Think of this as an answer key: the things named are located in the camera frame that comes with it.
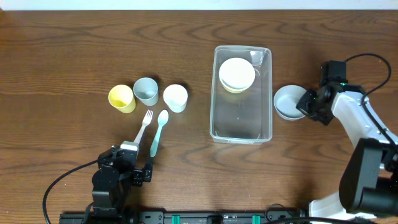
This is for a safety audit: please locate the white plastic cup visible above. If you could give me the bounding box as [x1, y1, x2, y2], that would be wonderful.
[163, 84, 188, 113]

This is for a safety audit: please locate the grey plastic bowl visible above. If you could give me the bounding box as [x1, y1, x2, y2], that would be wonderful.
[274, 85, 306, 121]

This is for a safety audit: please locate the yellow plastic cup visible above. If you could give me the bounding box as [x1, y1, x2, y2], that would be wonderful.
[108, 85, 136, 113]

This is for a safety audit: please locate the yellow plastic bowl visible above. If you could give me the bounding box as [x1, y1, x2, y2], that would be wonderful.
[221, 80, 253, 93]

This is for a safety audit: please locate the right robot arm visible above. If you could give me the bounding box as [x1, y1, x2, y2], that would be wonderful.
[296, 82, 397, 218]

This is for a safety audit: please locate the grey-blue plastic cup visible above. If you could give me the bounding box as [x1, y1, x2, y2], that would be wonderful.
[133, 77, 159, 106]

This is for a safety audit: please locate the white plastic fork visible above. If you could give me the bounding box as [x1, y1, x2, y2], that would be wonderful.
[134, 110, 154, 144]

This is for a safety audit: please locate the clear plastic container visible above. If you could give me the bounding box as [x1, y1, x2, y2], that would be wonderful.
[210, 45, 272, 145]

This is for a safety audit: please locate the black mounting rail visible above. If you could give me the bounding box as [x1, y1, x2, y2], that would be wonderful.
[59, 209, 307, 224]

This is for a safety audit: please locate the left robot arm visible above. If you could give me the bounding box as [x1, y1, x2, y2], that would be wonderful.
[92, 146, 154, 219]

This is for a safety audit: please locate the teal plastic spoon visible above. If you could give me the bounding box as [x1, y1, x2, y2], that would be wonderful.
[150, 110, 169, 157]

